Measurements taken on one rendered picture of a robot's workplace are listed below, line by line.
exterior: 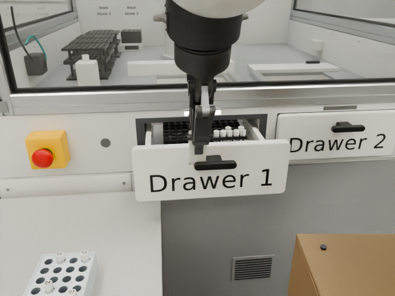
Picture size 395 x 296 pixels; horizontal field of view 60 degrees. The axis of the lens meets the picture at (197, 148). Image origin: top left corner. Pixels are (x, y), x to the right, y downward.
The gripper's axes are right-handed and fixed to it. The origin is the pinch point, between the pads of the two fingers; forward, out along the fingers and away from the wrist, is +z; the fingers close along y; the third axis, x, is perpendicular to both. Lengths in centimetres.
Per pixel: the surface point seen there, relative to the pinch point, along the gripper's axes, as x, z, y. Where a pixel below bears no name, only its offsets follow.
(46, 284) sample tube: -22.9, 6.9, 18.6
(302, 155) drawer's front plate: 26.5, 15.9, -11.4
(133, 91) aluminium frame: -11.5, 1.3, -18.7
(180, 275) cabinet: -3, 51, -1
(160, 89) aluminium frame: -5.9, 1.5, -19.2
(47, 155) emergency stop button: -28.5, 8.8, -8.4
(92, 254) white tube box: -17.9, 10.6, 12.6
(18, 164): -37.6, 16.0, -13.3
